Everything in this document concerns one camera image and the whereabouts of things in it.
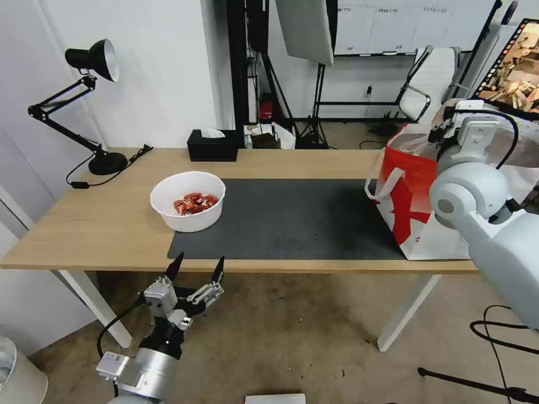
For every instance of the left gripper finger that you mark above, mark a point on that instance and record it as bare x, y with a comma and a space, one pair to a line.
173, 266
212, 286

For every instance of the red and white takeout bag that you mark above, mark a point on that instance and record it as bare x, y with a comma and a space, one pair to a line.
404, 189

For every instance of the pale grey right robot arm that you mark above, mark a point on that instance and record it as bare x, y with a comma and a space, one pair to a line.
497, 235

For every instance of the white plastic bowl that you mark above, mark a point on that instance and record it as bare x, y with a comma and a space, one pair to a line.
191, 221

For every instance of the white office chair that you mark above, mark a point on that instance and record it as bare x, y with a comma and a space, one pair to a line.
429, 80

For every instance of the wooden table with white legs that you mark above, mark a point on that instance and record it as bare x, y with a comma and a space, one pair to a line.
97, 219

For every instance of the black desk mat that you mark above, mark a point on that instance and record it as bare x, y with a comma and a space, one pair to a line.
290, 219

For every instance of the white whiteboard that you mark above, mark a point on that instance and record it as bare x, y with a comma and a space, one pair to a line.
391, 25

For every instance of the black tissue box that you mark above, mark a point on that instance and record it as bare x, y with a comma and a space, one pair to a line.
212, 149

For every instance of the white robot front shell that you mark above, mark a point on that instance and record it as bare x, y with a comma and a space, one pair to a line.
276, 399

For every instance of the black desk lamp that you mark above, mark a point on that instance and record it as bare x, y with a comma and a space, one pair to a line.
103, 162

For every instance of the black light tripod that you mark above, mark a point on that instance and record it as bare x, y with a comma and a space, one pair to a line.
313, 122

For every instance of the white round bin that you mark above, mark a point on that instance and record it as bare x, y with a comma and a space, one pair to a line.
19, 378

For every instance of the white softbox light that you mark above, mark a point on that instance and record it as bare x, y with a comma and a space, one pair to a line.
305, 29

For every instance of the red fire extinguisher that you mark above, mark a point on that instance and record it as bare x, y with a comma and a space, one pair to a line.
266, 110

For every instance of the black floor stand leg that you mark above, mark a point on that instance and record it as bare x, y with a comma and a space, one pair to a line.
471, 381

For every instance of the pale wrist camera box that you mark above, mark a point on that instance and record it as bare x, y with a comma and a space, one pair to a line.
161, 299

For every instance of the computer monitor with black frame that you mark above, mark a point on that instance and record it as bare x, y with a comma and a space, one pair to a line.
516, 67

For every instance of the black upright frame post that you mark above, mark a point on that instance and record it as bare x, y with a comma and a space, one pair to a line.
238, 71

